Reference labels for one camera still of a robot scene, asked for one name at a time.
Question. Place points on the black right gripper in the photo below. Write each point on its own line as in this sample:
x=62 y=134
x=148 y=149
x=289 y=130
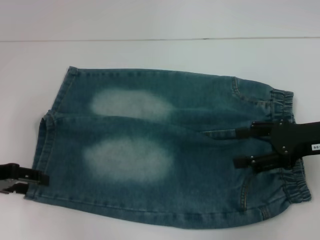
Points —
x=295 y=140

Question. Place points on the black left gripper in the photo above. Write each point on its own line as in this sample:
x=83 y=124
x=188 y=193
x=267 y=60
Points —
x=7 y=171

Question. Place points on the blue denim shorts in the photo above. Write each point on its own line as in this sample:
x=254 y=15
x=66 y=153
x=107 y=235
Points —
x=150 y=180

